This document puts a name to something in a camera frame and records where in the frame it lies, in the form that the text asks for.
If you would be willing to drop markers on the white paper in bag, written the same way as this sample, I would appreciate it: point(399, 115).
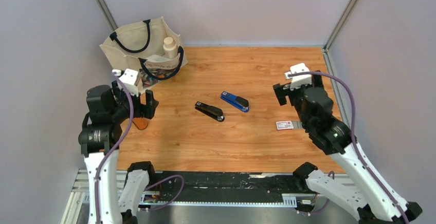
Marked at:
point(157, 58)

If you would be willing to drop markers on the beige bottle in bag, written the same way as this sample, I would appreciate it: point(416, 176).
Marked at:
point(170, 47)

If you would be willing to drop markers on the orange pump bottle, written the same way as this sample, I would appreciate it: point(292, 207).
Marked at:
point(140, 123)

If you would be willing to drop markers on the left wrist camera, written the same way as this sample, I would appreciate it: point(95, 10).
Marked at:
point(131, 79)

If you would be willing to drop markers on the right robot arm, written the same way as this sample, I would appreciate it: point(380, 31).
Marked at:
point(340, 147)

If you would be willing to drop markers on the red white staple box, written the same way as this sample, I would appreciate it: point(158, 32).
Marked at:
point(284, 125)

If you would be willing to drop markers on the cream canvas tote bag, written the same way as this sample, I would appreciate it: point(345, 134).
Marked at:
point(129, 46)

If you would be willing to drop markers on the black stapler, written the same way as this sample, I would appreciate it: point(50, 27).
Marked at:
point(211, 111)

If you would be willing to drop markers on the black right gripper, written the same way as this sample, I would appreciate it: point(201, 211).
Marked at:
point(280, 93)

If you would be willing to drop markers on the silver staple strip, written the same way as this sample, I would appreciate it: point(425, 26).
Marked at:
point(297, 124)

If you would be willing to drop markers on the blue tape dispenser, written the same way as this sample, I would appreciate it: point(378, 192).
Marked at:
point(236, 101)

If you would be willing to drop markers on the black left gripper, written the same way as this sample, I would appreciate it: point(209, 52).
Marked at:
point(147, 110)

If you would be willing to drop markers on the aluminium rail frame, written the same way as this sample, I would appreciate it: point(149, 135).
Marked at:
point(149, 201)

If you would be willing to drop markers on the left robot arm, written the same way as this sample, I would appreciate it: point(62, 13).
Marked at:
point(99, 139)

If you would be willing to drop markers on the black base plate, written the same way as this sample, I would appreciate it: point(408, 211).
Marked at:
point(227, 187)

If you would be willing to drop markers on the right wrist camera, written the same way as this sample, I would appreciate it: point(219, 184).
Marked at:
point(298, 81)

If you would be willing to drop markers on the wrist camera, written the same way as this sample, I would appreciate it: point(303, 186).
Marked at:
point(131, 79)
point(298, 81)

